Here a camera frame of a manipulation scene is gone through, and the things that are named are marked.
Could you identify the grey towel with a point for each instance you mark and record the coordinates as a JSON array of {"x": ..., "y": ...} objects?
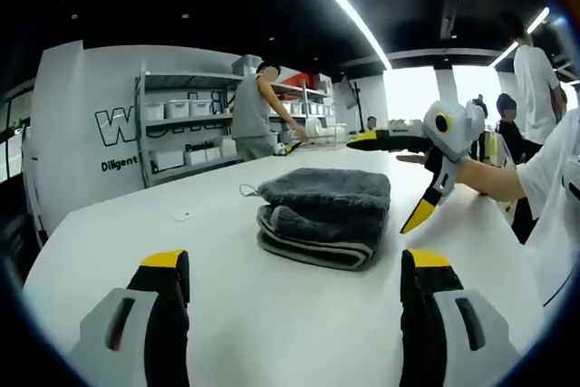
[{"x": 326, "y": 210}]

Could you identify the person's right hand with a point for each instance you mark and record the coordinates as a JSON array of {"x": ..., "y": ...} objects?
[{"x": 412, "y": 159}]

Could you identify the dish rack with white plates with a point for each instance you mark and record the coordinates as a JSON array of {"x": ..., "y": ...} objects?
[{"x": 324, "y": 131}]

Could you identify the short ceiling light strip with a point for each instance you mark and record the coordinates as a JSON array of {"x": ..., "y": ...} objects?
[
  {"x": 505, "y": 54},
  {"x": 538, "y": 20}
]

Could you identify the white shelf rack with boxes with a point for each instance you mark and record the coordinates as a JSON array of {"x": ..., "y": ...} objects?
[{"x": 308, "y": 101}]

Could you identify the person's white shirt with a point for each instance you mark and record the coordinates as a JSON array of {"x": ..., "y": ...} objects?
[{"x": 555, "y": 206}]

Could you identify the long ceiling light strip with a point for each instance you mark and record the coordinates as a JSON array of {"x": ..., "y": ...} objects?
[{"x": 344, "y": 4}]

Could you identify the white storage box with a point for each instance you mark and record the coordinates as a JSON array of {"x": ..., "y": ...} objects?
[
  {"x": 154, "y": 111},
  {"x": 167, "y": 159},
  {"x": 176, "y": 109},
  {"x": 200, "y": 107},
  {"x": 196, "y": 157}
]

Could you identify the grey metal shelf rack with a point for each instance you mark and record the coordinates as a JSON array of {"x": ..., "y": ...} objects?
[{"x": 141, "y": 133}]

